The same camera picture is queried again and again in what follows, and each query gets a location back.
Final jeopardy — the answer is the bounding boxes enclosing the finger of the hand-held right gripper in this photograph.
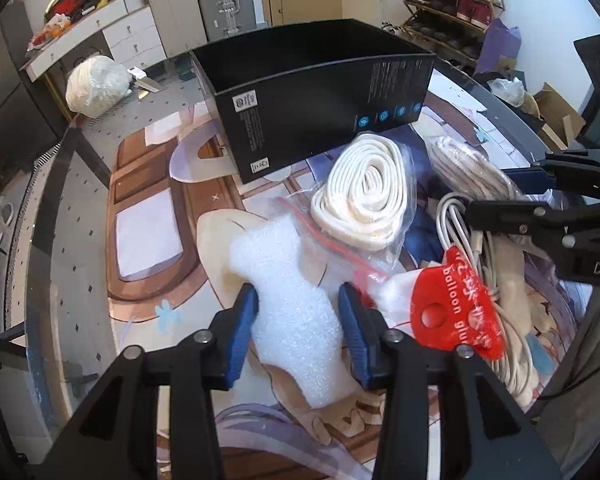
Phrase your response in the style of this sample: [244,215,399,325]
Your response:
[502,149,600,196]
[466,199,581,261]

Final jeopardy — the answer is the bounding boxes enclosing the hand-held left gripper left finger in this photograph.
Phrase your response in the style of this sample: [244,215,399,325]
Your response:
[40,284,260,480]

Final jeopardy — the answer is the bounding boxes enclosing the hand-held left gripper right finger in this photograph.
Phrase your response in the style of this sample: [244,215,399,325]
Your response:
[337,282,563,480]

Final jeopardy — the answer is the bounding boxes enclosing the white foam piece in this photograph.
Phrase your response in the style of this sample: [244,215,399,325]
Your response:
[228,220,361,408]

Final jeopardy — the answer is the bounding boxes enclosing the bagged beige cable bundle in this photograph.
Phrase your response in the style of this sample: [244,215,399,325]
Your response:
[425,137,536,202]

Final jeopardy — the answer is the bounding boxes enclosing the white cable bundle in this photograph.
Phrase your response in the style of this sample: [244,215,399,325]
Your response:
[436,192,538,407]

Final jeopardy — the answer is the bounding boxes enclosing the red label plastic packet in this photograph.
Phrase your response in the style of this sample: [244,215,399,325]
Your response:
[380,247,506,361]

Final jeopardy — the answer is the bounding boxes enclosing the bagged white rope coil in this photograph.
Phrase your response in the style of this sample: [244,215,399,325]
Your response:
[275,132,422,281]

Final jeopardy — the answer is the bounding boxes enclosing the black cardboard box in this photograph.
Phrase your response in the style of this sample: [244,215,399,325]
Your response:
[189,19,437,185]

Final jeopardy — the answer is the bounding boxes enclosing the brown cardboard carton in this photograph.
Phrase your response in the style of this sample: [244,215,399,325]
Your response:
[532,82,586,136]

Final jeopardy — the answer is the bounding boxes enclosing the white plastic bag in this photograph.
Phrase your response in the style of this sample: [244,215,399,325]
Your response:
[487,77,526,107]

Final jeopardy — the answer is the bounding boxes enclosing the printed table mat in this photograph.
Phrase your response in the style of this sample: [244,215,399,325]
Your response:
[105,67,586,480]

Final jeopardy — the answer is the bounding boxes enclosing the black panel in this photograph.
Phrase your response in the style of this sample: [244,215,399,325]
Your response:
[574,32,600,146]

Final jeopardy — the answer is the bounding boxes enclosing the purple bag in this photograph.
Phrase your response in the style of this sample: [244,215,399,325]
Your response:
[477,19,522,73]

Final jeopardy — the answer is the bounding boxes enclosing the rows of assorted shoes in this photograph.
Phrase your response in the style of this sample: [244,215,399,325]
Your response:
[402,0,506,61]

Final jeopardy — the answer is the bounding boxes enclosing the wooden shoe rack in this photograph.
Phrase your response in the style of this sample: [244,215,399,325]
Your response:
[400,0,508,68]

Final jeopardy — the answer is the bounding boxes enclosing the bagged white stuffing bundle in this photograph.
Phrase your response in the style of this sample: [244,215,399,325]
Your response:
[65,55,133,118]

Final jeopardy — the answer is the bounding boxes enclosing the white dresser with drawers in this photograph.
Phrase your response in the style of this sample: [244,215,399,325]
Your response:
[20,0,168,81]

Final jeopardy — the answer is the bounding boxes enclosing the grey refrigerator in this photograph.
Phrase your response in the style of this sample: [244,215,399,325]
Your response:
[0,5,76,181]

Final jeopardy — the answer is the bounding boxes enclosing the silver suitcase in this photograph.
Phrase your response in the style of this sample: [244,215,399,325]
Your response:
[192,0,256,41]

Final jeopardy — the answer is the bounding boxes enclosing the bag of oranges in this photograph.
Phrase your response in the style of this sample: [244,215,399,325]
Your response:
[27,14,73,51]

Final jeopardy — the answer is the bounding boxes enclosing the red shoebox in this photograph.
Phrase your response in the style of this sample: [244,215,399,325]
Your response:
[45,0,88,18]

